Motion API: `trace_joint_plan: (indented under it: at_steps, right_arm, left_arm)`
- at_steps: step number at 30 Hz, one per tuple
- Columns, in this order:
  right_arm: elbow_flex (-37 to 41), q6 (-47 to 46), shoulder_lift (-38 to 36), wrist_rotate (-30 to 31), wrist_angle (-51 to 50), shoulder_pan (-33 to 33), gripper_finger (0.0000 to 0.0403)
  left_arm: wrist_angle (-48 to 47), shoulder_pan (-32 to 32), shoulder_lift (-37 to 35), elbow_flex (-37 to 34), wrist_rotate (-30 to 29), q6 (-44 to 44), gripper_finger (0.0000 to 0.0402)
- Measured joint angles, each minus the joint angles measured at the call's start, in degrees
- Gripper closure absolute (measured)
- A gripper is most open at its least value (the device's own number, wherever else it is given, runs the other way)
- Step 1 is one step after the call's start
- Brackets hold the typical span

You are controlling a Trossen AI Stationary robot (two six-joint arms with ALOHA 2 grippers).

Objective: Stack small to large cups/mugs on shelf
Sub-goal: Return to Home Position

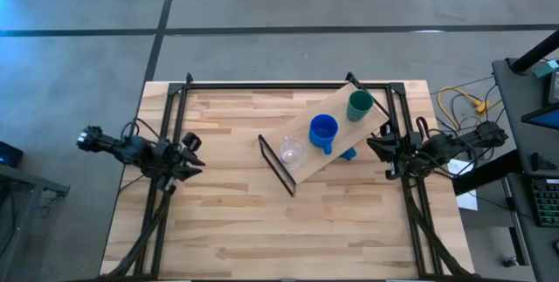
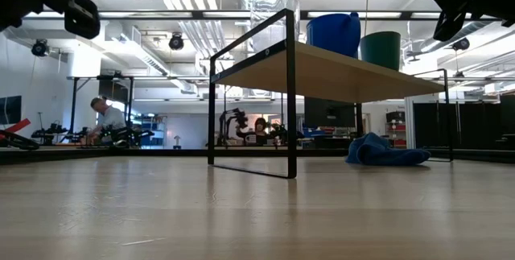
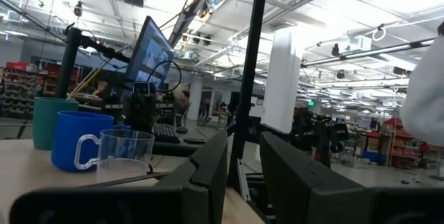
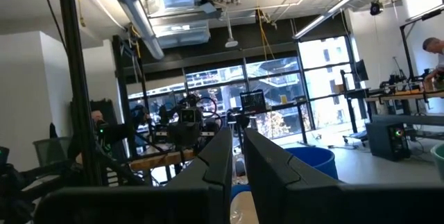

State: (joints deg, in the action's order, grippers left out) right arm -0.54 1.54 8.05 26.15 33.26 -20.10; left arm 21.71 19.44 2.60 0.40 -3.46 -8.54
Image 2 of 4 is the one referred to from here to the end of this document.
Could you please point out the dark wall picture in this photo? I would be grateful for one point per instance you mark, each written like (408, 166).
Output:
(10, 110)

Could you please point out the black overhead crossbar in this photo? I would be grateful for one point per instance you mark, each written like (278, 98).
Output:
(161, 15)

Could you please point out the black monitor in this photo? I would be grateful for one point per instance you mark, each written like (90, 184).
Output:
(328, 113)

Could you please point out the black metal stand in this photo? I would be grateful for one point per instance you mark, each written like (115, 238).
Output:
(74, 103)

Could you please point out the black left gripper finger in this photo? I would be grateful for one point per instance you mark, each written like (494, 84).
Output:
(82, 16)

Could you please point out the black background robot arm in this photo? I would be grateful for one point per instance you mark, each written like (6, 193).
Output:
(233, 121)

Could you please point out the person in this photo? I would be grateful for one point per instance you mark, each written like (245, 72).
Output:
(110, 119)
(259, 131)

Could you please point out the clear glass cup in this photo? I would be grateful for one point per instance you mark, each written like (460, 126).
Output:
(273, 22)

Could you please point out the dark green cup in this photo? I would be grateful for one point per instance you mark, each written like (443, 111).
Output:
(380, 50)

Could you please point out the wooden shelf with black frame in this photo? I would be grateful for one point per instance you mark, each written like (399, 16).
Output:
(322, 75)

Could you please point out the black partition curtain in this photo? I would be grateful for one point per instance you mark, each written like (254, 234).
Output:
(475, 123)

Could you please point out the shelf rack with red boxes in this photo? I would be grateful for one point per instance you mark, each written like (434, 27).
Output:
(396, 129)

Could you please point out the black aluminium table frame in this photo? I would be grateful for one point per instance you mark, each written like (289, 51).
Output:
(120, 155)

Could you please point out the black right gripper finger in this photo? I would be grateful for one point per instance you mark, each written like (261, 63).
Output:
(442, 34)

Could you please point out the blue mug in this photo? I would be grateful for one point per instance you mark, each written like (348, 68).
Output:
(334, 34)

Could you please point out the black ceiling spotlight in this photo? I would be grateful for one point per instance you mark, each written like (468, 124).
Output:
(176, 42)
(461, 44)
(40, 48)

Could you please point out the blue cloth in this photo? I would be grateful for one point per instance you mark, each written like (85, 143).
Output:
(382, 153)

